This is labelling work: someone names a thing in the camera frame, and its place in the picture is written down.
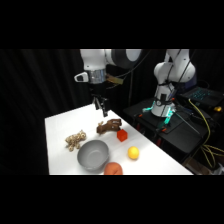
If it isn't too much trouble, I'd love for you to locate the black laptop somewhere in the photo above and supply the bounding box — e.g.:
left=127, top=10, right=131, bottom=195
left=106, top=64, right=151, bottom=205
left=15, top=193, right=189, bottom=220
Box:
left=179, top=85, right=224, bottom=108

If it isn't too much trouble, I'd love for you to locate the beige spotted plush toy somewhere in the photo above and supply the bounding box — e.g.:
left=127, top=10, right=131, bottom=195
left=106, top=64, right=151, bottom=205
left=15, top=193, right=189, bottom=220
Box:
left=64, top=129, right=88, bottom=153

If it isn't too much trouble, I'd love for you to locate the grey bowl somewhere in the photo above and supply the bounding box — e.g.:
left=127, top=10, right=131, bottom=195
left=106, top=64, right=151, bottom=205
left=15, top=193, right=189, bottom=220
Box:
left=76, top=139, right=111, bottom=172

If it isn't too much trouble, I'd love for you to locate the olive wrist connector block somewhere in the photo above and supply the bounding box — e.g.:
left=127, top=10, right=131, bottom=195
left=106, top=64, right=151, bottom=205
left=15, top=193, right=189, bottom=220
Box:
left=106, top=74, right=125, bottom=85

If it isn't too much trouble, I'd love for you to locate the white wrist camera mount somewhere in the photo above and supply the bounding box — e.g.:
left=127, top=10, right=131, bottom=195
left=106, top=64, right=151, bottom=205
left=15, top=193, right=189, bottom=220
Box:
left=73, top=72, right=90, bottom=84

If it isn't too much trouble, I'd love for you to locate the red cube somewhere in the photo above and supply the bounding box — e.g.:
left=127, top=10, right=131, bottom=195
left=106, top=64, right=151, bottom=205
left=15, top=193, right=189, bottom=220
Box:
left=116, top=129, right=129, bottom=143

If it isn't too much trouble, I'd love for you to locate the black robot stand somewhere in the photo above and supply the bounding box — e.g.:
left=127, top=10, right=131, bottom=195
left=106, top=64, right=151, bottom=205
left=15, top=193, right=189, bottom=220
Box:
left=122, top=97, right=216, bottom=165

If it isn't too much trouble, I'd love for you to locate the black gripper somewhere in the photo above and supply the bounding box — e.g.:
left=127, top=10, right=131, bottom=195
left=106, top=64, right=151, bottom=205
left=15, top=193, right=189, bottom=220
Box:
left=88, top=81, right=110, bottom=118

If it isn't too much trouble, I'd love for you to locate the orange peach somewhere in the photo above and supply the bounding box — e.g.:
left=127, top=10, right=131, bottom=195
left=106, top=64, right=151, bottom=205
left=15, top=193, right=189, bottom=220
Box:
left=103, top=161, right=124, bottom=176

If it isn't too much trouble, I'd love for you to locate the brown plush deer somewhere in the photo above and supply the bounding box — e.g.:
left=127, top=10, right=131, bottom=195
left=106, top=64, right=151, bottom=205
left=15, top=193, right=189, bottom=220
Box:
left=96, top=117, right=123, bottom=136

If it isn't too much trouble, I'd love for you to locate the yellow lemon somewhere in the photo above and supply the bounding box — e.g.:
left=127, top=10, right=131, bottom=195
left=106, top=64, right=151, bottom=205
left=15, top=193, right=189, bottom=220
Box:
left=127, top=145, right=141, bottom=161

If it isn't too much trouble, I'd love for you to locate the yellow cable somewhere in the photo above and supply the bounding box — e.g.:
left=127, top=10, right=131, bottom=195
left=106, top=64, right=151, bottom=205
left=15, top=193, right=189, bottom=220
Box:
left=187, top=97, right=224, bottom=169

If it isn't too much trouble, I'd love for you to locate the black curtain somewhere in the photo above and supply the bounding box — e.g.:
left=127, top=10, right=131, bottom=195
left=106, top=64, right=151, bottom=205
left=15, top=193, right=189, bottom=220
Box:
left=0, top=49, right=224, bottom=176

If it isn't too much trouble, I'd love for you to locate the brown cardboard box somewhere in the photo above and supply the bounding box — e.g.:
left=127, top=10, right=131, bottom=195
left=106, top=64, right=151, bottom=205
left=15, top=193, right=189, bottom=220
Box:
left=185, top=155, right=224, bottom=176

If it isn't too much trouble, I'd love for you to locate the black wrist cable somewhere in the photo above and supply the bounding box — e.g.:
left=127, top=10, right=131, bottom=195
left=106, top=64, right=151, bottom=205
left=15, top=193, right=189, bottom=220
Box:
left=107, top=49, right=152, bottom=90

